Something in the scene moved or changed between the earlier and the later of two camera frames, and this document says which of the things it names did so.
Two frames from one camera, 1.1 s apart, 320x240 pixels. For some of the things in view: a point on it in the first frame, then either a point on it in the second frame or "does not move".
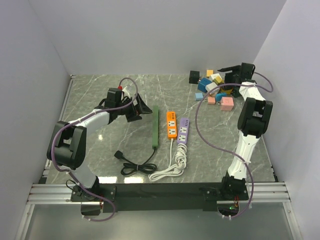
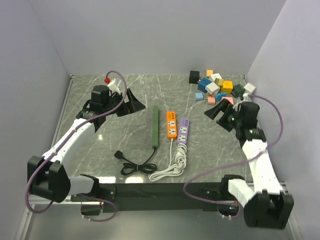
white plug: (210, 86) does not move
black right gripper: (235, 69) to (224, 105)
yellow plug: (209, 72) does not move
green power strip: (155, 126) does not move
